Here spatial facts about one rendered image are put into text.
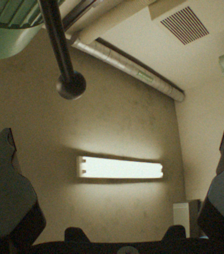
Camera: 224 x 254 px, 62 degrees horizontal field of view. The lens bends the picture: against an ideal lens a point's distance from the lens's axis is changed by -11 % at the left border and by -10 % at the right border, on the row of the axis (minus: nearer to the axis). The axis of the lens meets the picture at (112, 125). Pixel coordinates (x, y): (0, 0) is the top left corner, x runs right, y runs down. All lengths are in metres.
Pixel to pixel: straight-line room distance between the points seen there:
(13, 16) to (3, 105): 1.41
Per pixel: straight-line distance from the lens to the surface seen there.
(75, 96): 0.23
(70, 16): 1.97
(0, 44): 0.30
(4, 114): 1.62
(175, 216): 3.02
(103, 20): 1.92
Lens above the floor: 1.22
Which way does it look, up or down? 42 degrees up
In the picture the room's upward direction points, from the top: 110 degrees counter-clockwise
